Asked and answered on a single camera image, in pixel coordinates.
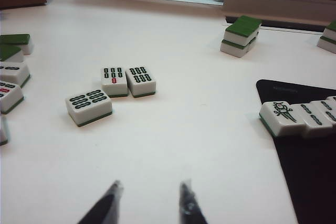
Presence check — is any black fabric desk mat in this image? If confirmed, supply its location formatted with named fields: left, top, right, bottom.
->
left=256, top=79, right=336, bottom=224

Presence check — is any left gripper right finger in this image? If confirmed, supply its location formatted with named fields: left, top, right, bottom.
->
left=178, top=178, right=208, bottom=224

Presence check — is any white green-backed mahjong tile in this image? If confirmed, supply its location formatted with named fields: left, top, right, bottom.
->
left=0, top=115, right=11, bottom=146
left=322, top=20, right=336, bottom=42
left=0, top=34, right=34, bottom=56
left=100, top=66, right=130, bottom=98
left=0, top=61, right=31, bottom=89
left=316, top=36, right=336, bottom=52
left=219, top=36, right=260, bottom=58
left=124, top=64, right=158, bottom=99
left=224, top=15, right=263, bottom=47
left=311, top=100, right=336, bottom=128
left=0, top=80, right=25, bottom=115
left=0, top=44, right=25, bottom=63
left=65, top=89, right=113, bottom=128

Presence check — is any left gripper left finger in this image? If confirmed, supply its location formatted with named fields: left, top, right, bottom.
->
left=77, top=179, right=124, bottom=224

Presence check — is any bird print mahjong tile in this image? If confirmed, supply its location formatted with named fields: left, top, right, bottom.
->
left=259, top=100, right=306, bottom=138

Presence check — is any two bamboo mahjong tile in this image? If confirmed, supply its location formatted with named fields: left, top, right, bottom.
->
left=290, top=102, right=334, bottom=139

